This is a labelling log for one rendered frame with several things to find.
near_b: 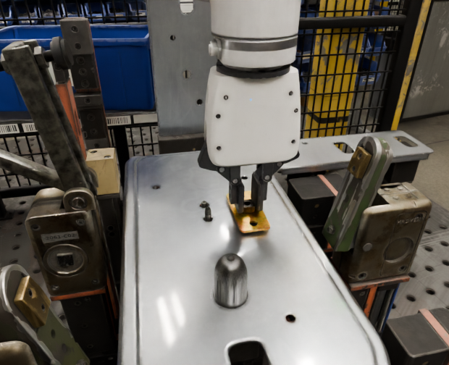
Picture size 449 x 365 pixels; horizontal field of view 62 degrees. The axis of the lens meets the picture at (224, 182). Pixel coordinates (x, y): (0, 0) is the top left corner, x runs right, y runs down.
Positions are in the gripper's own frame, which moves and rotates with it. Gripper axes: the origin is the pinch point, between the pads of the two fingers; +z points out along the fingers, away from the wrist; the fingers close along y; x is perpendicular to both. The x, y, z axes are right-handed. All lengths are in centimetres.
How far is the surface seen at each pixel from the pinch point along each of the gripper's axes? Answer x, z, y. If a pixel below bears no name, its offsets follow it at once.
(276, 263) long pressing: -9.4, 3.3, 0.7
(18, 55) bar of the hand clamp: -1.8, -17.5, -21.2
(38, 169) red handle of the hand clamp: -0.5, -6.0, -22.6
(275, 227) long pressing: -3.5, 3.3, 2.6
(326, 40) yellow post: 60, -6, 38
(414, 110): 214, 80, 201
